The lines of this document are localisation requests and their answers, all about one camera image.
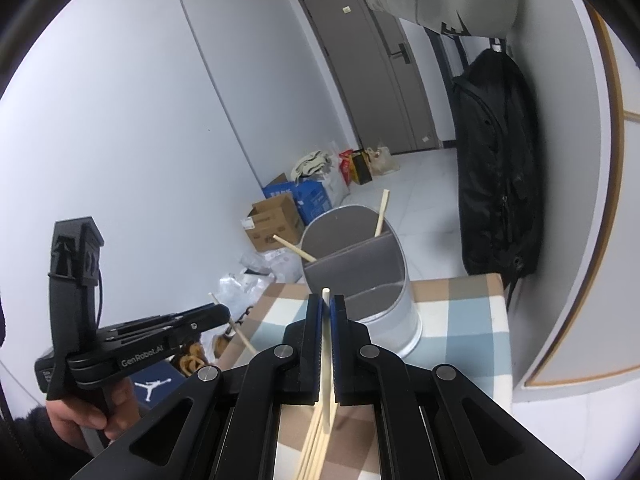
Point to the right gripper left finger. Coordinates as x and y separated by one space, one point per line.
222 425

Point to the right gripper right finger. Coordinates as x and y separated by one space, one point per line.
433 424

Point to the separate bamboo chopstick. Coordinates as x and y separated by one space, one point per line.
236 328

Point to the person left hand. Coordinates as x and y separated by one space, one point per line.
70 417

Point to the brown slippers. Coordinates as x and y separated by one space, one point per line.
207 349

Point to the navy jordan shoe box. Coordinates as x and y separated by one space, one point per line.
156 383

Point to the checkered tablecloth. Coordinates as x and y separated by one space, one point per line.
464 323

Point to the white plastic bags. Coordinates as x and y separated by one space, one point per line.
241 291

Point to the white utensil holder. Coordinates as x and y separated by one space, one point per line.
368 270

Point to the brown cardboard box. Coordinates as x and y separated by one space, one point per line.
276 215

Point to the blue cardboard box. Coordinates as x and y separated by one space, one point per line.
309 196

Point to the black backpack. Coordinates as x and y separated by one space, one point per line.
500 198

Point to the beige tote bag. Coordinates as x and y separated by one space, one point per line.
381 162

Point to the red yellow snack bag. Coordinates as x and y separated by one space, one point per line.
355 167

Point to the cream cloth bag pile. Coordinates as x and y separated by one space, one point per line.
322 167

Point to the grey door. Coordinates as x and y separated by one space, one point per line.
376 74

